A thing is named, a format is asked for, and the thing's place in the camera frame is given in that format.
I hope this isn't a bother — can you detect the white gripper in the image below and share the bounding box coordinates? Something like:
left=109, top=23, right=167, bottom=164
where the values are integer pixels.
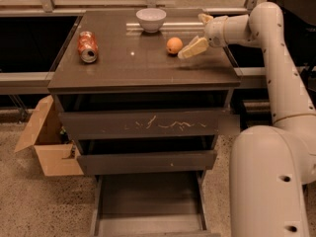
left=178, top=13, right=228, bottom=59

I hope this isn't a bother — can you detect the orange fruit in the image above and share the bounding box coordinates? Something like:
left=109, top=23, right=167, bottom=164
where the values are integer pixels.
left=166, top=38, right=183, bottom=54

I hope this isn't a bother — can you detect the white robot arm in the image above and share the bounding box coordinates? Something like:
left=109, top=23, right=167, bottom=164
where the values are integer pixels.
left=178, top=2, right=316, bottom=237

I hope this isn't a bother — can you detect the grey drawer cabinet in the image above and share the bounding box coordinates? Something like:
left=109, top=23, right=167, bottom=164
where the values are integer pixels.
left=47, top=8, right=242, bottom=237

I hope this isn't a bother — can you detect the grey top drawer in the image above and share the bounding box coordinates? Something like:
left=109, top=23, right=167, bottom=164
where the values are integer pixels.
left=59, top=92, right=230, bottom=140

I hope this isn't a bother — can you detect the grey drawer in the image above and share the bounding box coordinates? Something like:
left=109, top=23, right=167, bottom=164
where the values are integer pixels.
left=59, top=92, right=230, bottom=140
left=77, top=135, right=217, bottom=175
left=89, top=172, right=221, bottom=237

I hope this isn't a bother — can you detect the grey middle drawer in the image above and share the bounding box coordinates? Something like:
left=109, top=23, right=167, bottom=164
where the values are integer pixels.
left=77, top=135, right=217, bottom=175

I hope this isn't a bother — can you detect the grey bottom drawer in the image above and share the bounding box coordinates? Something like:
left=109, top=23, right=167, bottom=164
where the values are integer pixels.
left=89, top=172, right=221, bottom=237

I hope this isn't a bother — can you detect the white bowl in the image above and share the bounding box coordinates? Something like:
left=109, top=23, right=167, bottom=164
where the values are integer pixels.
left=136, top=8, right=167, bottom=33

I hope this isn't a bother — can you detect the black office chair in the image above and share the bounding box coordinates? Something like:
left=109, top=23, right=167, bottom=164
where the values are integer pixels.
left=268, top=0, right=316, bottom=27

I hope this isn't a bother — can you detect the red soda can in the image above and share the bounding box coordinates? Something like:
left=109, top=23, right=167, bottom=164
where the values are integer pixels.
left=77, top=31, right=99, bottom=63

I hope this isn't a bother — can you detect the metal window railing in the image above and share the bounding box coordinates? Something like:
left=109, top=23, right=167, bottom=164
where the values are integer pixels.
left=0, top=0, right=316, bottom=96

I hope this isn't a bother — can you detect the brown cardboard box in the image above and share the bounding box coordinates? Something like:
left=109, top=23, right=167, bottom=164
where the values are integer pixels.
left=15, top=96, right=83, bottom=176

